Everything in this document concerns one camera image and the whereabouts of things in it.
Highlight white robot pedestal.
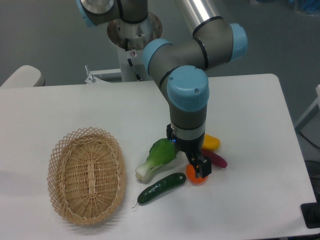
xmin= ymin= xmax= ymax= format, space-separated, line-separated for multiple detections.
xmin=85 ymin=12 xmax=163 ymax=84

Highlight black pedestal cable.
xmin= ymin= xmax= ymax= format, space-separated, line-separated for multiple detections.
xmin=124 ymin=37 xmax=143 ymax=82

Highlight yellow mango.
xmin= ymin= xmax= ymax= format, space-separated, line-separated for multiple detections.
xmin=201 ymin=134 xmax=221 ymax=151

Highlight dark green cucumber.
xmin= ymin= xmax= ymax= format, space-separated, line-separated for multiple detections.
xmin=132 ymin=172 xmax=187 ymax=209

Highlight black device at table edge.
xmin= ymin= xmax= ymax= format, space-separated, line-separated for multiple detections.
xmin=300 ymin=202 xmax=320 ymax=229

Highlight woven wicker basket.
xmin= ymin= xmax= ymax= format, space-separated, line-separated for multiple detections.
xmin=47 ymin=127 xmax=126 ymax=226

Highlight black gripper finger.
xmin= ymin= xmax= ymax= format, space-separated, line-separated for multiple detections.
xmin=187 ymin=156 xmax=200 ymax=178
xmin=197 ymin=153 xmax=212 ymax=178

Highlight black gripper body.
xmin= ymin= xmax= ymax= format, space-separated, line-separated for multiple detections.
xmin=166 ymin=124 xmax=205 ymax=165

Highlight white chair back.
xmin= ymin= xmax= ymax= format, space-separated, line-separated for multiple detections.
xmin=0 ymin=65 xmax=46 ymax=89

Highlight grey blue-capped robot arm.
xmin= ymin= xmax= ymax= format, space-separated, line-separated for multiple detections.
xmin=76 ymin=0 xmax=248 ymax=178

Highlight orange fruit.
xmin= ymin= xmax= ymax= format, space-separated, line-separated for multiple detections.
xmin=185 ymin=164 xmax=208 ymax=185

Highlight purple eggplant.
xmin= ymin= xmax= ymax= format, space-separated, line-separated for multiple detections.
xmin=201 ymin=149 xmax=228 ymax=169

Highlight green white bok choy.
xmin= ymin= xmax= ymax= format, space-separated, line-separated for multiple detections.
xmin=135 ymin=138 xmax=178 ymax=184

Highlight white frame at right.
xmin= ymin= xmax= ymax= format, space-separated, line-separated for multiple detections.
xmin=293 ymin=85 xmax=320 ymax=133

